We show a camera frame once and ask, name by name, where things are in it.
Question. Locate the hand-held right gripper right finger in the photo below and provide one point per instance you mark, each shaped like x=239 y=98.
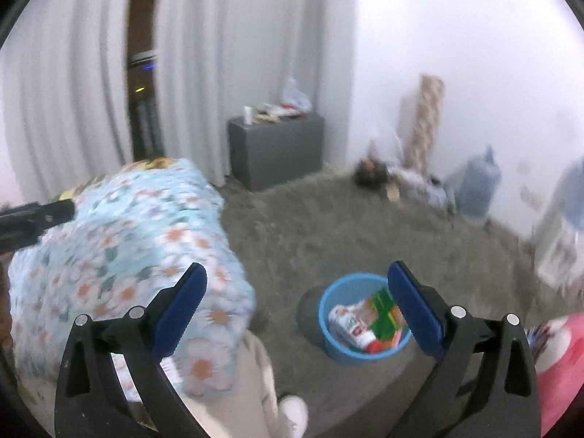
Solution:
x=415 y=310

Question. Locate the person's white shoe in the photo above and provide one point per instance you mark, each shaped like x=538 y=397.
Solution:
x=293 y=417

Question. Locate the dark basket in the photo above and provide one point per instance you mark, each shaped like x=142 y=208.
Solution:
x=370 y=173

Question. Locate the white bottle with red cap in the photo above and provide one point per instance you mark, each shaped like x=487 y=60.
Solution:
x=349 y=324

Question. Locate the small white bottle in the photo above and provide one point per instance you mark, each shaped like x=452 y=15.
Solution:
x=247 y=115

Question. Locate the pink floral cloth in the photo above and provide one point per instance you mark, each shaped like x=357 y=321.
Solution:
x=561 y=374

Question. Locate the person's beige trouser leg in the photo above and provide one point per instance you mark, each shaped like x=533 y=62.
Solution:
x=246 y=397

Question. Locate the white plastic bag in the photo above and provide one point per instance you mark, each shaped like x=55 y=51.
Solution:
x=385 y=150

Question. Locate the blue water jug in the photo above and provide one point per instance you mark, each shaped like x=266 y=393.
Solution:
x=477 y=187

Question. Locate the blue plastic bin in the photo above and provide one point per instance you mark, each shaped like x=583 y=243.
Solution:
x=333 y=342

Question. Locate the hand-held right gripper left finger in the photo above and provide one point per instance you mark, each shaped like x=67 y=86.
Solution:
x=180 y=310

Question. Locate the blue floral tablecloth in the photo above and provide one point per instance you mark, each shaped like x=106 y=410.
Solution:
x=137 y=219

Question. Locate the dark window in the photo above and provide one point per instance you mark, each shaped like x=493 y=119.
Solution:
x=143 y=100

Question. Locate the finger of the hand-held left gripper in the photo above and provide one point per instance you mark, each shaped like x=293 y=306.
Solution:
x=36 y=219

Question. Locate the clear plastic bag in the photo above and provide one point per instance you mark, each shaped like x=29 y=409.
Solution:
x=296 y=98

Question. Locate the green foil wrapper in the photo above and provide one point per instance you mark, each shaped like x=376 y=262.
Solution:
x=381 y=310

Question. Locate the tall patterned cardboard box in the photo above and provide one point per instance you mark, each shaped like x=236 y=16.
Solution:
x=424 y=123

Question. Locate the grey cabinet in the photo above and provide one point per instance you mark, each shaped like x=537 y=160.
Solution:
x=273 y=155

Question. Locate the white curtain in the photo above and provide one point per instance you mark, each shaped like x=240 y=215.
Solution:
x=246 y=45
x=59 y=77

